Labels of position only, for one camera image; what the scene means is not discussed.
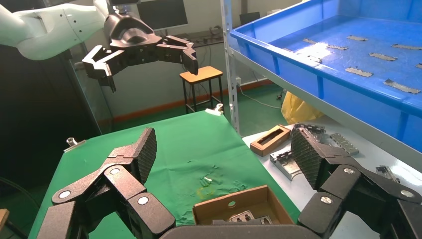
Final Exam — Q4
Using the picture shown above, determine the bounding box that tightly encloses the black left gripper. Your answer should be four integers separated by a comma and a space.
82, 13, 199, 94

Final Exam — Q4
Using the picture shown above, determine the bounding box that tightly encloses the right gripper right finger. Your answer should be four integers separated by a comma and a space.
290, 126, 422, 239

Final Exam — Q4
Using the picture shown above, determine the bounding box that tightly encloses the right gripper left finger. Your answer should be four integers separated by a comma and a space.
36, 127, 176, 239

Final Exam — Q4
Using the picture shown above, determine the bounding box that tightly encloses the brown cardboard box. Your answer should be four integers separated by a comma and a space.
192, 184, 295, 227

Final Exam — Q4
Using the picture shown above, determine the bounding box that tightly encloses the blue plastic tray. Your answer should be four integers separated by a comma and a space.
229, 0, 422, 154

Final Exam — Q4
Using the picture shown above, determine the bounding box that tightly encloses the short silver slotted strip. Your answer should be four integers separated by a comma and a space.
375, 164, 401, 184

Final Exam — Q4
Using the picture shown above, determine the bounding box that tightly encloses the small slotted metal piece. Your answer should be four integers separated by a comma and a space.
329, 132, 360, 156

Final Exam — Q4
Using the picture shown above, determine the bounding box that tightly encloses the large black monitor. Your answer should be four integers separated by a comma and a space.
136, 0, 189, 32

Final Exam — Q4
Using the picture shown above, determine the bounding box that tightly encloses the wooden stool with black legs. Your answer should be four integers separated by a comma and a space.
179, 65, 225, 115

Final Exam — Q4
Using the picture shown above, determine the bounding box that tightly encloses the silver binder clip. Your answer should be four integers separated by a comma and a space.
63, 136, 88, 153
204, 103, 225, 117

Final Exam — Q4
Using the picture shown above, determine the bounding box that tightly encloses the dark cluttered desk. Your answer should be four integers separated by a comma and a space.
173, 25, 228, 48

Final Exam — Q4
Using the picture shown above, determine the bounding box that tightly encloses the green table cloth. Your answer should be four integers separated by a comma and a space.
28, 110, 301, 239

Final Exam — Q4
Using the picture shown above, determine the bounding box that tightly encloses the grey slotted metal plate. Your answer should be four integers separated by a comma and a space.
293, 122, 327, 136

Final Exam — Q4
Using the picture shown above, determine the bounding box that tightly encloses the glass partition panel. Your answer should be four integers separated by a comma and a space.
67, 43, 114, 134

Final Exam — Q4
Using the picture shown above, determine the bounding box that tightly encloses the yellow plastic bag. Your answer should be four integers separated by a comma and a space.
281, 91, 325, 125

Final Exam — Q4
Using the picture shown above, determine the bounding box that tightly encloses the small black monitor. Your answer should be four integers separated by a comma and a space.
238, 11, 261, 26

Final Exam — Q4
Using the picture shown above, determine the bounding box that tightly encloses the small wooden piece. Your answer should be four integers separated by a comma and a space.
0, 208, 10, 232

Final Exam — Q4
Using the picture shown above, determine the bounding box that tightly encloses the silver square metal bracket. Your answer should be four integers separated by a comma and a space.
269, 149, 302, 181

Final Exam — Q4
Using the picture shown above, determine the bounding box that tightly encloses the perforated white shelf post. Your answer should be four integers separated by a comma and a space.
220, 0, 241, 136

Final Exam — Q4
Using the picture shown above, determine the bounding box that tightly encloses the brown rectangular frame box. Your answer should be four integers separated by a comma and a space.
249, 124, 292, 158

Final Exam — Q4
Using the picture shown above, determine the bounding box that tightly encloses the white floor cable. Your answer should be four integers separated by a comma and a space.
238, 84, 285, 110

